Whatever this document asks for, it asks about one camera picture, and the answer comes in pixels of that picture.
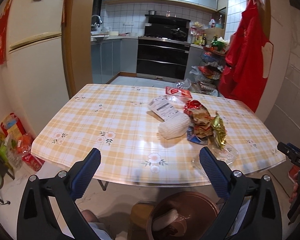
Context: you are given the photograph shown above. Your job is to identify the chrome kitchen faucet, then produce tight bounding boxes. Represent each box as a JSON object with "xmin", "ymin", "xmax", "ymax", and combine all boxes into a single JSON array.
[{"xmin": 90, "ymin": 15, "xmax": 103, "ymax": 31}]

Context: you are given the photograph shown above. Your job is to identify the blue wrapper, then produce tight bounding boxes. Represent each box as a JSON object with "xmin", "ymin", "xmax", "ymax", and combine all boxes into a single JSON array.
[{"xmin": 186, "ymin": 126, "xmax": 209, "ymax": 145}]

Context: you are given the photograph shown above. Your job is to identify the brown round trash bin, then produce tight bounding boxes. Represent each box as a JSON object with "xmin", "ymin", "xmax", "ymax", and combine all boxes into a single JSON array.
[{"xmin": 146, "ymin": 191, "xmax": 219, "ymax": 239}]

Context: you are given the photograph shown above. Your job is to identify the white printed paper receipt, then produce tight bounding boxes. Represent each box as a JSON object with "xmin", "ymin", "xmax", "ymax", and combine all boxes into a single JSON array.
[{"xmin": 148, "ymin": 96, "xmax": 180, "ymax": 121}]

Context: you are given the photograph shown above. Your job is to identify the grey kitchen cabinets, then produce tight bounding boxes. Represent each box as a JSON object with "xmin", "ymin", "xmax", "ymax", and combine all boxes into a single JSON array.
[{"xmin": 91, "ymin": 37, "xmax": 138, "ymax": 84}]

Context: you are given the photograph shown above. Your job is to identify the red hanging apron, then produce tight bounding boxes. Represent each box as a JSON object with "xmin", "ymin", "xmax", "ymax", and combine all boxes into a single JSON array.
[{"xmin": 218, "ymin": 0, "xmax": 274, "ymax": 112}]

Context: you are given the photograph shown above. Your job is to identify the yellow checked floral tablecloth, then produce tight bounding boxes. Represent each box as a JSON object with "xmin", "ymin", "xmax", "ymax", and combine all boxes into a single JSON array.
[{"xmin": 31, "ymin": 84, "xmax": 286, "ymax": 186}]

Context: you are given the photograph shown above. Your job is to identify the clear plastic tray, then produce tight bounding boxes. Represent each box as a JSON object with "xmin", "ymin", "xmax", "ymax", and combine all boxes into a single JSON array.
[{"xmin": 191, "ymin": 143, "xmax": 238, "ymax": 170}]

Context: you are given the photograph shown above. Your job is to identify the cream refrigerator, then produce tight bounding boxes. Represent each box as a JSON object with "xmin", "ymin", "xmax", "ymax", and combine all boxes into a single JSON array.
[{"xmin": 2, "ymin": 0, "xmax": 69, "ymax": 137}]

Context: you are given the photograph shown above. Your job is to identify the gold foil bag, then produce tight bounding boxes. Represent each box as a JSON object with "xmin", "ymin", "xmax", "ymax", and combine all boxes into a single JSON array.
[{"xmin": 211, "ymin": 112, "xmax": 226, "ymax": 150}]

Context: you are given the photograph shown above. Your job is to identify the black built-in oven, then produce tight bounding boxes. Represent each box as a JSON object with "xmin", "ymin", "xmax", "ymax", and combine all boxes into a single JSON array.
[{"xmin": 136, "ymin": 14, "xmax": 190, "ymax": 81}]

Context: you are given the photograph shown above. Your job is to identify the wire storage rack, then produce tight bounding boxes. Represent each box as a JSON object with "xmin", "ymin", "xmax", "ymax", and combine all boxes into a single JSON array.
[{"xmin": 189, "ymin": 22, "xmax": 229, "ymax": 96}]

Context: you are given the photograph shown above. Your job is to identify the red and white flat packet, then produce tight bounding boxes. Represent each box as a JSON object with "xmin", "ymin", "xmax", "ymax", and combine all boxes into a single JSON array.
[{"xmin": 165, "ymin": 87, "xmax": 192, "ymax": 100}]

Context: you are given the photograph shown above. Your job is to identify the white foam fruit net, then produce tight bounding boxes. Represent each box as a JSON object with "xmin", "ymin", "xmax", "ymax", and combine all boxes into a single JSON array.
[{"xmin": 158, "ymin": 113, "xmax": 191, "ymax": 140}]

